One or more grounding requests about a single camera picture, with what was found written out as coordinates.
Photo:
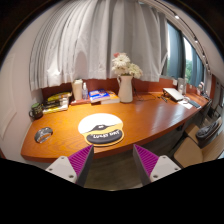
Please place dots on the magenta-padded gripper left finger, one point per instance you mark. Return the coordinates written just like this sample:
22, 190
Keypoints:
80, 160

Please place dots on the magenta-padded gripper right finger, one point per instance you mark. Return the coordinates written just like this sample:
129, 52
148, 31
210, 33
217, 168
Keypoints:
146, 160

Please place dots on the grey black computer mouse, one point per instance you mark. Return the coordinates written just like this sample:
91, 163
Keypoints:
43, 134

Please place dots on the white yellow black mouse pad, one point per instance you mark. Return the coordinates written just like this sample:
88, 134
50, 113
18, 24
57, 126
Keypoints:
100, 128

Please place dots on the wooden chair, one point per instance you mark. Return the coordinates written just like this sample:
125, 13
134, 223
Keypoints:
190, 151
192, 129

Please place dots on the white and yellow book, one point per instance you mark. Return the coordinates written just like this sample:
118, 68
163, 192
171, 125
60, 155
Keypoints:
56, 109

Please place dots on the red-brown book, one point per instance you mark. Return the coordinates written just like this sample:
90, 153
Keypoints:
80, 102

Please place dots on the dark mug green inside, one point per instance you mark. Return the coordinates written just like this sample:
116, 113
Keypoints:
36, 111

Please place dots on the dark bag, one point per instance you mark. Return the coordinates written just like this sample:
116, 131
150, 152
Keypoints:
208, 131

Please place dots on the blue book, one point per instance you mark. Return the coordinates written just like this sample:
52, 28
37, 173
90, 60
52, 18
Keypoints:
99, 95

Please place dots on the white paper sheet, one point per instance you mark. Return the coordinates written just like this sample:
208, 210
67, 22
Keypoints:
185, 104

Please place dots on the orange book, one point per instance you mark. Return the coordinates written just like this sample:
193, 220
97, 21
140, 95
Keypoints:
114, 98

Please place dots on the beige cylindrical container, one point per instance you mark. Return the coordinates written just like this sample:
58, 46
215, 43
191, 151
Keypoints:
77, 90

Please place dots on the silver laptop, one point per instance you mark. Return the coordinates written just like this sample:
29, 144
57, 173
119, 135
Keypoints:
173, 94

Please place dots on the white ceramic jug vase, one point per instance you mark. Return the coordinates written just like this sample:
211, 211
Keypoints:
125, 90

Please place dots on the teal curtain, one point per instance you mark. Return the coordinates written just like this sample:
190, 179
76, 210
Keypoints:
197, 70
175, 50

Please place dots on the white pleated curtain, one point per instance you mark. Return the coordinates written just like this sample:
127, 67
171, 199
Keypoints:
96, 40

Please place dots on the ceiling track lights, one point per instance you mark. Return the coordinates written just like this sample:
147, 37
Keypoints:
196, 40

